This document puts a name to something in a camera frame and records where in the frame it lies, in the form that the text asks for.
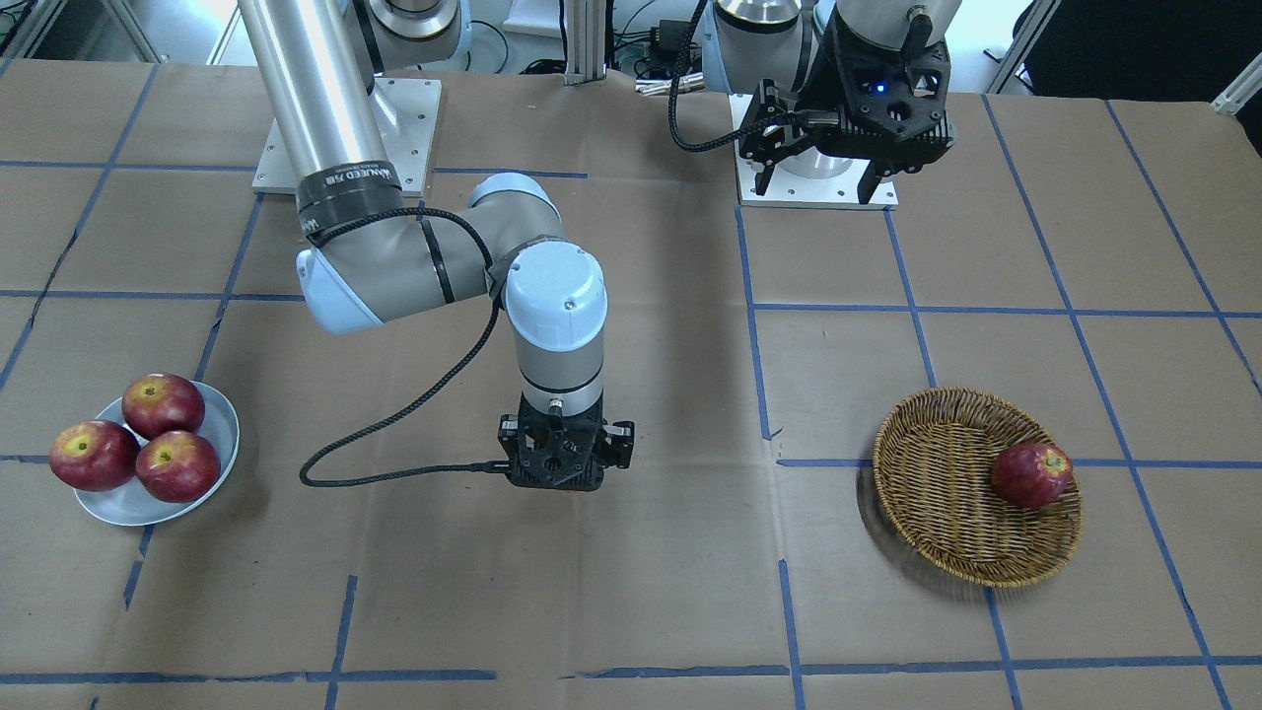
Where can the red apple on plate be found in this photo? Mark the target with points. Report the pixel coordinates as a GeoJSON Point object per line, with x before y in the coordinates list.
{"type": "Point", "coordinates": [94, 455]}
{"type": "Point", "coordinates": [159, 403]}
{"type": "Point", "coordinates": [178, 467]}

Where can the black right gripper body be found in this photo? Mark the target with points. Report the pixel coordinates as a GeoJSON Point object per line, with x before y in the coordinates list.
{"type": "Point", "coordinates": [621, 445]}

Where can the dark red apple in basket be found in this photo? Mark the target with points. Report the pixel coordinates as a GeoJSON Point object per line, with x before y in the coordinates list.
{"type": "Point", "coordinates": [1031, 474]}

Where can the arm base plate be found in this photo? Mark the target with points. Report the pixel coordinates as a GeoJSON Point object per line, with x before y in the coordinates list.
{"type": "Point", "coordinates": [811, 180]}
{"type": "Point", "coordinates": [414, 128]}

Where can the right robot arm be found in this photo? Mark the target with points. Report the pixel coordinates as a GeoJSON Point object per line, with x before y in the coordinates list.
{"type": "Point", "coordinates": [371, 259]}

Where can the aluminium frame post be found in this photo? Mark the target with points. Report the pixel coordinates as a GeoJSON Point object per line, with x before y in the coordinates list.
{"type": "Point", "coordinates": [586, 34]}

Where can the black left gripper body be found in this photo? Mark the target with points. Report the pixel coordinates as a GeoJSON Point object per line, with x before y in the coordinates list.
{"type": "Point", "coordinates": [824, 89]}

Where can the light blue plate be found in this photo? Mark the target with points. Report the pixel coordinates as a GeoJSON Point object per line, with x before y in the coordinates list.
{"type": "Point", "coordinates": [131, 505]}

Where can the woven wicker basket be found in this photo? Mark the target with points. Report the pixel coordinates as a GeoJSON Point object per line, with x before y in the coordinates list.
{"type": "Point", "coordinates": [932, 458]}

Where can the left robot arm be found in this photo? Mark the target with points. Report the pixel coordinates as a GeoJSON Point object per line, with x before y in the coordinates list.
{"type": "Point", "coordinates": [718, 41]}

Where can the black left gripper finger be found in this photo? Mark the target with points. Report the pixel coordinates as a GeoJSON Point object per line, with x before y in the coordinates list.
{"type": "Point", "coordinates": [763, 175]}
{"type": "Point", "coordinates": [870, 180]}

